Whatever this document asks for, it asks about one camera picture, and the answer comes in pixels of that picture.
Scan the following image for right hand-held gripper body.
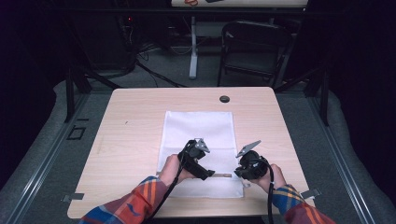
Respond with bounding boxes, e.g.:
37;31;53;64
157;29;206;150
234;139;271;181

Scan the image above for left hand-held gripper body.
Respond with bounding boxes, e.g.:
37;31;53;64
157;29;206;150
177;137;211;171

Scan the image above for white mesh cloth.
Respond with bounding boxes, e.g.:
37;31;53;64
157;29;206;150
156;110;245;199

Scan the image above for person's right hand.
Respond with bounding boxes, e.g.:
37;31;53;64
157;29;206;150
248;163;287;194

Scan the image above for person's left hand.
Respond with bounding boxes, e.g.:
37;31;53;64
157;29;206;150
158;154;196;188

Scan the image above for black metal stand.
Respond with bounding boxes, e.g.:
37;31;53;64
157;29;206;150
63;66;92;123
304;66;331;127

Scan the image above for white desk leg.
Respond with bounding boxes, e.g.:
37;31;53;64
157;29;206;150
189;16;200;80

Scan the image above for black folding chair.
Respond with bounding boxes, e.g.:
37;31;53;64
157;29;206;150
217;20;294;89

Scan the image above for black computer tower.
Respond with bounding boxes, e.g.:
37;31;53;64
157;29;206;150
115;13;138;71

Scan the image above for right hand-held gripper black cable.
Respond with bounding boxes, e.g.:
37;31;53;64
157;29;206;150
252;158;276;224

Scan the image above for hand-held gripper black cable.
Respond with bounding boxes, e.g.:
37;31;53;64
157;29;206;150
252;158;276;224
146;139;194;224

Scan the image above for left hand-held gripper black cable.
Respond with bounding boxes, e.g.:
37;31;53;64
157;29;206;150
146;139;194;224

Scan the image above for grey metal table bracket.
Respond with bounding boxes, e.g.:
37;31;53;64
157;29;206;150
61;192;85;203
300;188;322;201

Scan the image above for black floor cable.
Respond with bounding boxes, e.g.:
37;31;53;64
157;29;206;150
134;58;189;89

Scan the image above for aluminium floor rail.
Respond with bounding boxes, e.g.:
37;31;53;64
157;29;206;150
7;92;92;224
306;92;378;224

